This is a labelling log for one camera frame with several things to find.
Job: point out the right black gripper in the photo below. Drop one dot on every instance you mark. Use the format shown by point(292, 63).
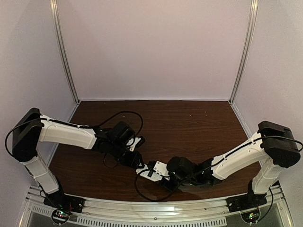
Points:
point(172, 188)

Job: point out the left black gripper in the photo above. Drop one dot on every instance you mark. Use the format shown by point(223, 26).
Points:
point(133, 162)

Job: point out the white red remote control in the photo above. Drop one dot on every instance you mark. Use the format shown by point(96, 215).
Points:
point(145, 173)

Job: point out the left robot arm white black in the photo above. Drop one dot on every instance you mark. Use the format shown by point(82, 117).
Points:
point(119, 141)

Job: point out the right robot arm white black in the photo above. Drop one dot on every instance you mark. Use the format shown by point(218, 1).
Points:
point(272, 143)

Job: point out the right circuit board with LED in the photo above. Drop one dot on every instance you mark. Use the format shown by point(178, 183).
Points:
point(251, 216)

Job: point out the circuit board with led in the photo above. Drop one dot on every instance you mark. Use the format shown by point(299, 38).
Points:
point(60, 217)
point(251, 216)

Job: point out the left circuit board with LED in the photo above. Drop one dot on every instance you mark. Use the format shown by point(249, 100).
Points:
point(60, 217)

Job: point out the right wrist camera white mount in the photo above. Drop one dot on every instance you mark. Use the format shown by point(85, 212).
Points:
point(159, 170)

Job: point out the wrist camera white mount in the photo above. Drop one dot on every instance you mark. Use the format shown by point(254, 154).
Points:
point(159, 170)
point(134, 143)

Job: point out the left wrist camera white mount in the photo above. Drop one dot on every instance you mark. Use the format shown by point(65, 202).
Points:
point(134, 143)

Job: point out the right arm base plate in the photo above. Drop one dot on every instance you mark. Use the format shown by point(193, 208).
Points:
point(246, 201)

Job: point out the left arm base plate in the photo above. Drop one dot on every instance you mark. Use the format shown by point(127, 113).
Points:
point(65, 202)

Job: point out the left aluminium frame post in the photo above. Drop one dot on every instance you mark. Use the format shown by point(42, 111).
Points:
point(62, 49)

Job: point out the aluminium frame post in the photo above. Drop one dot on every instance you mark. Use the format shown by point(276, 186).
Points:
point(246, 47)
point(62, 49)

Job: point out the right aluminium frame post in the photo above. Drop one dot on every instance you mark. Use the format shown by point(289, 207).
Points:
point(246, 47)

